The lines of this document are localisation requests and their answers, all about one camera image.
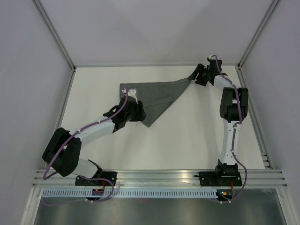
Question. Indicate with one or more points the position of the left aluminium frame post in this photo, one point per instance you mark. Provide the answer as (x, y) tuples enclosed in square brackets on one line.
[(50, 26)]

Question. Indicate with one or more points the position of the right aluminium frame post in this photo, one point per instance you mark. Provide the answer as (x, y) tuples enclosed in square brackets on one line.
[(263, 23)]

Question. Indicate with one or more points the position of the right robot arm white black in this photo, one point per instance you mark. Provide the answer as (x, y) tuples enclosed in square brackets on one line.
[(233, 110)]

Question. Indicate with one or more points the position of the grey cloth napkin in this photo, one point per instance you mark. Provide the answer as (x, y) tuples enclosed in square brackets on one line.
[(157, 97)]

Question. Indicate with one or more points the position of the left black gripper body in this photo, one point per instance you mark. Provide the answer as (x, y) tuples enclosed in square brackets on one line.
[(134, 116)]

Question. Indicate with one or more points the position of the white slotted cable duct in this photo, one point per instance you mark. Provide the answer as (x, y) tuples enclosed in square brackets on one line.
[(130, 193)]

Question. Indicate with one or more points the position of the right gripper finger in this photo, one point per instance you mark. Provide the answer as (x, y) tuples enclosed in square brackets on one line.
[(193, 76), (200, 68)]

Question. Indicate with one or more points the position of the aluminium frame post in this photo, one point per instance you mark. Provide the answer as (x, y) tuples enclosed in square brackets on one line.
[(263, 23), (50, 26)]

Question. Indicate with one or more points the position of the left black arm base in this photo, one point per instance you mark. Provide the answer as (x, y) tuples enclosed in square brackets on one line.
[(103, 178)]

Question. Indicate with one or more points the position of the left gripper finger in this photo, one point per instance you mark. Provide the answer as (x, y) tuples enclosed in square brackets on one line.
[(140, 107), (142, 116)]

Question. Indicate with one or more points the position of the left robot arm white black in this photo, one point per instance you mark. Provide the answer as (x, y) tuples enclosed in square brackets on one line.
[(62, 153)]

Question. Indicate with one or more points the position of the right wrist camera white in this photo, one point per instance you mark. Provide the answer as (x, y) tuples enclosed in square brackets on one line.
[(212, 57)]

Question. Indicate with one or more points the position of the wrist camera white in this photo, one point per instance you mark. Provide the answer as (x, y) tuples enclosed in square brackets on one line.
[(212, 57), (130, 92)]

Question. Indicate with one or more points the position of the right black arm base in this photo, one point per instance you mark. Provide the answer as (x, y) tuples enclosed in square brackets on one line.
[(212, 179)]

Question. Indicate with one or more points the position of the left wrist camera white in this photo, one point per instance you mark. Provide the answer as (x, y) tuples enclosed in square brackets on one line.
[(130, 92)]

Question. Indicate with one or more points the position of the aluminium front rail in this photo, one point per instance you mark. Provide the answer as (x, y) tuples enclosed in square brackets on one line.
[(257, 178)]

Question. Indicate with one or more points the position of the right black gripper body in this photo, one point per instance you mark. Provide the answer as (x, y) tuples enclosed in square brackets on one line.
[(202, 77)]

